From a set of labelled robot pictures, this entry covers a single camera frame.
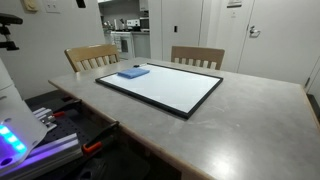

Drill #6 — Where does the blue microfiber towel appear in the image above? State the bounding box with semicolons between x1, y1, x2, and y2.
117;68;149;79

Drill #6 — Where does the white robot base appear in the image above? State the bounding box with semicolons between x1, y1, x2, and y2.
0;59;47;176

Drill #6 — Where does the black framed whiteboard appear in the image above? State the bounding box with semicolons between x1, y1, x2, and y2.
95;63;223;119

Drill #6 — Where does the right wooden chair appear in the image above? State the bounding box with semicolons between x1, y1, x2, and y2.
171;46;225;70

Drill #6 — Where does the wooden chair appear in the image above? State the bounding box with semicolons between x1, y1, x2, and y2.
171;46;225;70
64;44;120;72

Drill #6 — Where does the white kitchen stove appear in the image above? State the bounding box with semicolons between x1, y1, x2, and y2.
111;31;134;60

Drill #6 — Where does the microwave on counter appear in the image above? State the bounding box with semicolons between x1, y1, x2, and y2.
140;17;150;32

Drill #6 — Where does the black orange bar clamp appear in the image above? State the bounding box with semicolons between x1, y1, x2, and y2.
81;121;119;155

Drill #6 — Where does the left wooden chair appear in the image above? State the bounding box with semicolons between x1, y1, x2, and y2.
64;44;120;72

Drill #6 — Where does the black red bar clamp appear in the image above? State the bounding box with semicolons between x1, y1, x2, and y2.
52;100;82;117

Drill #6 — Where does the silver door handle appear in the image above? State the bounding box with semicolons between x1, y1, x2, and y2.
249;26;261;38

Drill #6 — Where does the aluminium extrusion rail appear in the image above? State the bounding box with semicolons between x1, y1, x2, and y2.
0;133;83;180

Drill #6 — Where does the beige wall thermostat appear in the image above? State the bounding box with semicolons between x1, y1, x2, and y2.
22;0;38;12

